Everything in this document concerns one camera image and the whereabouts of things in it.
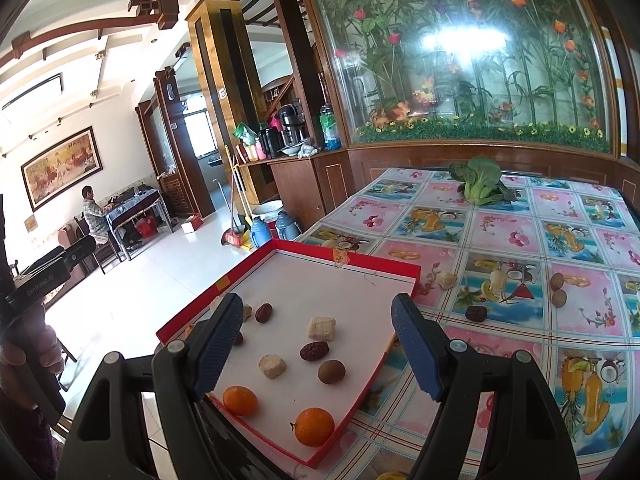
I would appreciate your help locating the wooden pillar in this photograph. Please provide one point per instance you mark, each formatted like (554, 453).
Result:
(220, 85)

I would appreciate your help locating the person's left hand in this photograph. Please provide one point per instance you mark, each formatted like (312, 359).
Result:
(50, 350)

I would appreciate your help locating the grey thermos flask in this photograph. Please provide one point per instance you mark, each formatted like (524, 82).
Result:
(287, 225)

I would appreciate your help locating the table with dark cloth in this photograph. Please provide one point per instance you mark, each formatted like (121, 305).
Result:
(132, 207)

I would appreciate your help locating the black thermos jug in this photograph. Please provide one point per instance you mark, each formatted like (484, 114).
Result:
(270, 142)

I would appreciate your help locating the blue thermos flask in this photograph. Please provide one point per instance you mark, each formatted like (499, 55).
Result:
(260, 232)

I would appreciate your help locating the brown longan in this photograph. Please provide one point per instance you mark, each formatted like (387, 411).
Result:
(331, 371)
(559, 298)
(556, 281)

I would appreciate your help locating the person's left forearm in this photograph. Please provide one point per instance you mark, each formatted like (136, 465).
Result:
(25, 440)

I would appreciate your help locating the green packet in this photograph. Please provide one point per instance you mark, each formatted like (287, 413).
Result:
(244, 132)

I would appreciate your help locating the framed painting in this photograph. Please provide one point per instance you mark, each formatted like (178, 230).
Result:
(60, 167)

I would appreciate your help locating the fruit print tablecloth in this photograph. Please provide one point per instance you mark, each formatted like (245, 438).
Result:
(500, 225)

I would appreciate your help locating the white bowl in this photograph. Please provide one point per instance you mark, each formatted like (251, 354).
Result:
(291, 149)

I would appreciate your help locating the green bok choy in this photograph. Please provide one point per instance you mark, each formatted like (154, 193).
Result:
(480, 180)

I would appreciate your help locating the beige square cake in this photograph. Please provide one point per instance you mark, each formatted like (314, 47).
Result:
(246, 311)
(447, 280)
(320, 326)
(216, 304)
(272, 366)

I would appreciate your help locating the ceiling light panel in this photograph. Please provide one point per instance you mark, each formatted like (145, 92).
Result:
(32, 97)

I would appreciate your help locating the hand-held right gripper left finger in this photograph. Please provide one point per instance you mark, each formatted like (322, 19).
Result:
(217, 345)

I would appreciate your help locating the red cardboard tray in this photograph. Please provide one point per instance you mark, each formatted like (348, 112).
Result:
(350, 305)

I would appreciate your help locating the wooden partition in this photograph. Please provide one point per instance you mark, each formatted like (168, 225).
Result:
(170, 125)

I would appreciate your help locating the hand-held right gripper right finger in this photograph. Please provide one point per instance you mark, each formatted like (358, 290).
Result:
(417, 350)

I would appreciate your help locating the wooden cabinet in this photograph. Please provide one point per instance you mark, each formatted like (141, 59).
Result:
(305, 185)

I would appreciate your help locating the orange mandarin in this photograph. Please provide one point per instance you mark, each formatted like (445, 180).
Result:
(240, 400)
(314, 426)

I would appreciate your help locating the dark coffee pot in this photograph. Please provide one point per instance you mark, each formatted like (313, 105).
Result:
(290, 122)

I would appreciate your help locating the small red white box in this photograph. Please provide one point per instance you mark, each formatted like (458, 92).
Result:
(191, 222)

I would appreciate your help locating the red bag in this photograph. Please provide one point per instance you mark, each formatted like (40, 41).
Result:
(145, 226)

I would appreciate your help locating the metal basin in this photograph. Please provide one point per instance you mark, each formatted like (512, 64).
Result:
(267, 208)

